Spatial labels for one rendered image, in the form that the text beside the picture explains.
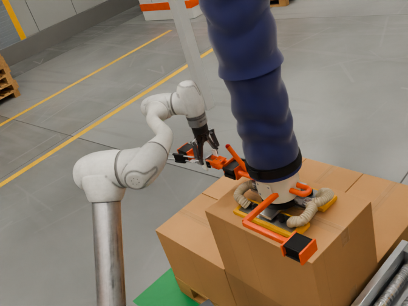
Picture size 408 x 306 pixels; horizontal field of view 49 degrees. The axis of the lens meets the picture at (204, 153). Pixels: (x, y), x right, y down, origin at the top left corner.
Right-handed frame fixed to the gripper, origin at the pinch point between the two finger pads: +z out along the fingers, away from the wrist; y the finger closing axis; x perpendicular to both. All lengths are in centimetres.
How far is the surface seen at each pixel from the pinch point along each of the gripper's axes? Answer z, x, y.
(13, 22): 26, 913, 218
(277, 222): 10, -49, -10
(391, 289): 52, -80, 15
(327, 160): 107, 50, 147
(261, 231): -2, -57, -26
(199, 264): 62, 13, -19
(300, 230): 10, -59, -9
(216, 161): -1.9, -6.4, -1.0
